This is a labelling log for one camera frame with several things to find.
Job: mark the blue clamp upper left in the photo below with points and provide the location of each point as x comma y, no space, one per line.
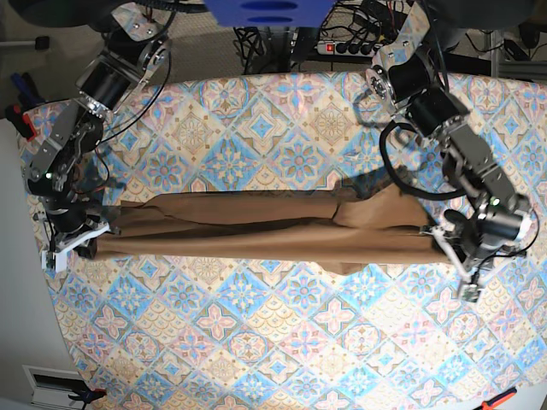
28,96

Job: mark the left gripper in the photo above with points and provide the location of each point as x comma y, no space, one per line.
492,232

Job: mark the blue black clamp bottom left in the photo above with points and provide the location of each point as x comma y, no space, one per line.
87,396

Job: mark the white power strip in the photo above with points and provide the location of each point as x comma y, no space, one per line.
350,49

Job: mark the patterned tablecloth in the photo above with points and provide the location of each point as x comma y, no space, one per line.
171,332

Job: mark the brown t-shirt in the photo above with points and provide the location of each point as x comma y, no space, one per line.
341,234

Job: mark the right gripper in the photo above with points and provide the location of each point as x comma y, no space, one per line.
72,215

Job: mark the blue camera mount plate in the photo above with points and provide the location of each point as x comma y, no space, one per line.
293,13

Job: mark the white floor vent box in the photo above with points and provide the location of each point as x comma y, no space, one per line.
51,388

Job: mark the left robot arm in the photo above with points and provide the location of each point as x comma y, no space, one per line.
409,77

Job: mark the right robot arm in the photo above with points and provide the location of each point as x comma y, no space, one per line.
134,48

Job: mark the orange clamp bottom right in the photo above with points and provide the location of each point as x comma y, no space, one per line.
499,399

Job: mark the red black clamp left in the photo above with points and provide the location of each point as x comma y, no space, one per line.
21,122

